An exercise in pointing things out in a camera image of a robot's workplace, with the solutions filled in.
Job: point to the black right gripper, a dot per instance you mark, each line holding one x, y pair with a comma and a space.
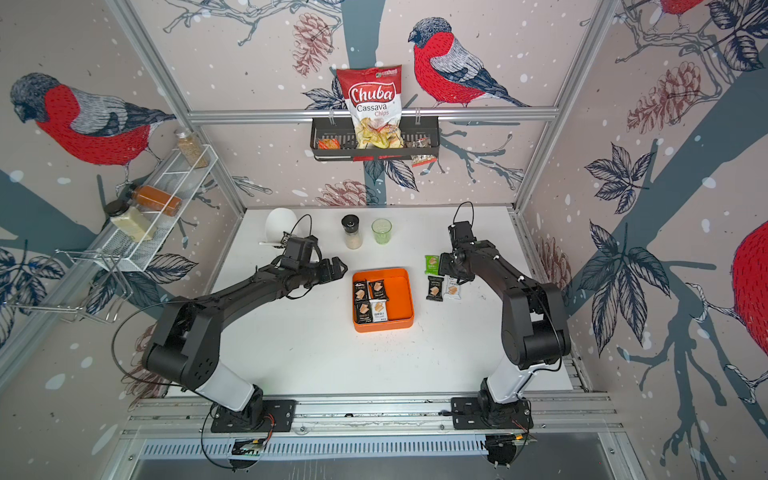
443, 269

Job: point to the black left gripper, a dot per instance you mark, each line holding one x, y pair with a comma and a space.
328, 273

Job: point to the white cookie packet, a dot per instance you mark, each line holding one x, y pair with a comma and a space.
379, 311
452, 289

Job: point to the black cookie packet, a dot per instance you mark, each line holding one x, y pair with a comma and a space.
378, 290
360, 291
363, 312
435, 288

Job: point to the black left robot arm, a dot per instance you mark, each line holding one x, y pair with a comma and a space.
186, 344

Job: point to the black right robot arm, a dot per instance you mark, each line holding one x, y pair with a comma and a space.
534, 333

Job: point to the orange storage box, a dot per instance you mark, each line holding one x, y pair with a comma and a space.
400, 308

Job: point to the glass grinder black cap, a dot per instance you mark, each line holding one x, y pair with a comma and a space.
351, 224

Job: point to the black cookie packet front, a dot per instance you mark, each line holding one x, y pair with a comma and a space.
363, 312

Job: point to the white cookie packet front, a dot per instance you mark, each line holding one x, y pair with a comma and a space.
379, 311

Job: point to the white utensil holder cup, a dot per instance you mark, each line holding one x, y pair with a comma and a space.
279, 223

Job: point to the green glass cup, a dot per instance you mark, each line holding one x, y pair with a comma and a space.
382, 230

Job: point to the red Chuba chips bag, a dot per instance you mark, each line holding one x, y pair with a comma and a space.
373, 98

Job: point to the glass spice jar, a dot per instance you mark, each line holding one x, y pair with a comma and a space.
191, 148

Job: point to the orange sauce bottle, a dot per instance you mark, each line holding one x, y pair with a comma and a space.
155, 200

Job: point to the pale spice jar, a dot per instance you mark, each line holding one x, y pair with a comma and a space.
130, 221

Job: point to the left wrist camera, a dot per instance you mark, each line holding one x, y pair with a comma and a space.
298, 252

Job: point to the black wall basket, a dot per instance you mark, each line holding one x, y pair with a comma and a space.
342, 140

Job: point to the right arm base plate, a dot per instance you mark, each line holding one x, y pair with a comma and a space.
482, 413

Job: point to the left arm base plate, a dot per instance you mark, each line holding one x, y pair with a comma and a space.
263, 416

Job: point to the aluminium front rail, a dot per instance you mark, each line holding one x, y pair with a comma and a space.
376, 415

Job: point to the white wire wall shelf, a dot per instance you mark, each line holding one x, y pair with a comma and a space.
124, 262

